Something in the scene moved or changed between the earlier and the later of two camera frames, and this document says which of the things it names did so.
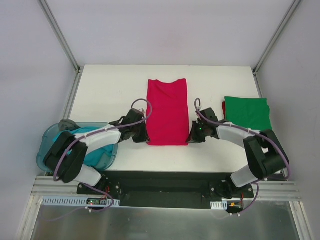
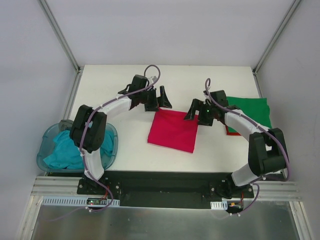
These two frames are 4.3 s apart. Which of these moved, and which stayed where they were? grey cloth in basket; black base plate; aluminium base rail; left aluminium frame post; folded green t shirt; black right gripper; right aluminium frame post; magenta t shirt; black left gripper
Moved: magenta t shirt; black right gripper; black left gripper
Stayed: folded green t shirt; black base plate; left aluminium frame post; grey cloth in basket; aluminium base rail; right aluminium frame post
